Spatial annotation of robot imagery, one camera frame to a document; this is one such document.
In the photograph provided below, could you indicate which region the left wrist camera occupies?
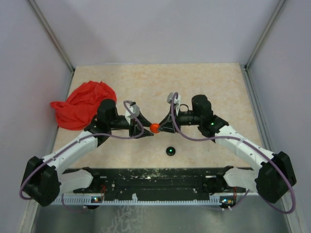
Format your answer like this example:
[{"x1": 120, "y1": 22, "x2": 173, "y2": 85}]
[{"x1": 125, "y1": 101, "x2": 140, "y2": 124}]

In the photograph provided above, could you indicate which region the red cloth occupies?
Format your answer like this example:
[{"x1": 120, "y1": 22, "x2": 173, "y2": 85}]
[{"x1": 50, "y1": 81, "x2": 117, "y2": 131}]

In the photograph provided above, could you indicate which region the right aluminium frame post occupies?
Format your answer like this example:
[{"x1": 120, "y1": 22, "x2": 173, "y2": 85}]
[{"x1": 244, "y1": 0, "x2": 288, "y2": 72}]

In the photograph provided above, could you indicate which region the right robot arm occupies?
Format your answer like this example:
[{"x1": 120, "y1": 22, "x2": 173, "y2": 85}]
[{"x1": 159, "y1": 93, "x2": 296, "y2": 203}]

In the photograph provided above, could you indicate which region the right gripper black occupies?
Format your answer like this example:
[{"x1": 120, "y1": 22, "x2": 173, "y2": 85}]
[{"x1": 157, "y1": 105, "x2": 202, "y2": 133}]

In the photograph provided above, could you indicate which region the left aluminium frame post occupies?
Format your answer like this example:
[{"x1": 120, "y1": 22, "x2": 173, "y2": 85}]
[{"x1": 26, "y1": 0, "x2": 75, "y2": 73}]

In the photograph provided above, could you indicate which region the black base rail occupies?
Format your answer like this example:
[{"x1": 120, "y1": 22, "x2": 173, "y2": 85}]
[{"x1": 74, "y1": 167, "x2": 246, "y2": 202}]

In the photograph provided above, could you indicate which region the aluminium frame post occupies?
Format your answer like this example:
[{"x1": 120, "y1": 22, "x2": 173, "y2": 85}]
[
  {"x1": 26, "y1": 0, "x2": 75, "y2": 73},
  {"x1": 244, "y1": 0, "x2": 288, "y2": 72}
]

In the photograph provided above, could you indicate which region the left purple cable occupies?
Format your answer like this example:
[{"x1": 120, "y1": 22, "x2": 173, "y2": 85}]
[{"x1": 19, "y1": 100, "x2": 145, "y2": 213}]

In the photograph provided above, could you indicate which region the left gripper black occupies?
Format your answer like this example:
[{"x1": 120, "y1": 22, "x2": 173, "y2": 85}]
[{"x1": 108, "y1": 111, "x2": 154, "y2": 139}]

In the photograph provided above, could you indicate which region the white cable duct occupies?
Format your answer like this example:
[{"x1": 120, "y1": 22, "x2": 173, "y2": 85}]
[{"x1": 52, "y1": 194, "x2": 233, "y2": 206}]

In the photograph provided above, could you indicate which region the orange earbud charging case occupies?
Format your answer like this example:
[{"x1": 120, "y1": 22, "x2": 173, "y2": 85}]
[{"x1": 149, "y1": 123, "x2": 160, "y2": 133}]

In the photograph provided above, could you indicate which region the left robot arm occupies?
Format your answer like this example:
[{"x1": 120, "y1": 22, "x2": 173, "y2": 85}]
[{"x1": 19, "y1": 99, "x2": 153, "y2": 207}]

